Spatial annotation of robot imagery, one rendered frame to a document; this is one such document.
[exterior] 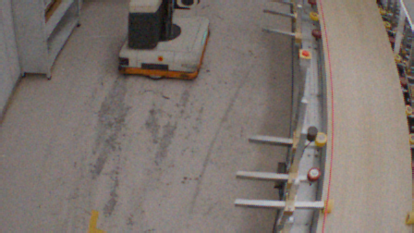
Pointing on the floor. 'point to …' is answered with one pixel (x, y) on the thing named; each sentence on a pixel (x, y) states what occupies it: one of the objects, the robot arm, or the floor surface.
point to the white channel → (399, 30)
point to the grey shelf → (28, 46)
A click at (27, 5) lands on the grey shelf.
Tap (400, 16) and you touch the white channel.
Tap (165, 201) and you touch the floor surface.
